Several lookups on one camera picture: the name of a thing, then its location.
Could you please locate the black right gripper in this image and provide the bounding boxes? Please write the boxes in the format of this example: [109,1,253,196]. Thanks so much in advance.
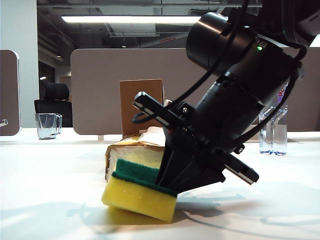
[133,91,260,194]

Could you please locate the yellow sponge with green pad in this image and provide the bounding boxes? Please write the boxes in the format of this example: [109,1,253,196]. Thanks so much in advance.
[100,158,179,223]

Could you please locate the clear plastic water bottle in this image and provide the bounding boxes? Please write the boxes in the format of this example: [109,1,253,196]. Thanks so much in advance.
[258,82,288,156]

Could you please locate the white paper tissue sheet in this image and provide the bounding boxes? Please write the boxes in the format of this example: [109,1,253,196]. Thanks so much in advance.
[138,126,167,147]

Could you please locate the brown cardboard tissue box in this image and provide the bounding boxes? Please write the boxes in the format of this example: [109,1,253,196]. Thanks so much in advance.
[103,136,167,182]

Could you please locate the tall brown cardboard box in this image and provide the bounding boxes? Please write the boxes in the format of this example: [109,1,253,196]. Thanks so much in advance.
[119,78,166,137]

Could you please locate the wide brown desk divider panel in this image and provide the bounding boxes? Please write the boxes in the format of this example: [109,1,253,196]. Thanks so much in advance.
[70,47,320,137]

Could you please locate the clear glass mug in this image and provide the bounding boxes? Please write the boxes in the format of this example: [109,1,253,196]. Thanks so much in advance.
[34,112,62,140]

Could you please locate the black office chair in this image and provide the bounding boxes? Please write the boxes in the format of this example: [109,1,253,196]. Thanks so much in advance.
[33,79,73,128]

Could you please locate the long ceiling light strip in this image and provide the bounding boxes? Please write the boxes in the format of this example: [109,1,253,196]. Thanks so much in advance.
[61,15,201,25]

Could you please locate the narrow brown desk divider panel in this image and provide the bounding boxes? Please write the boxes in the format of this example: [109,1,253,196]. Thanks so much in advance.
[0,49,21,137]

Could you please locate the beige metal cable tray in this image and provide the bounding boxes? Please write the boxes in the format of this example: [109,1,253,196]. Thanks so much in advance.
[239,129,261,144]

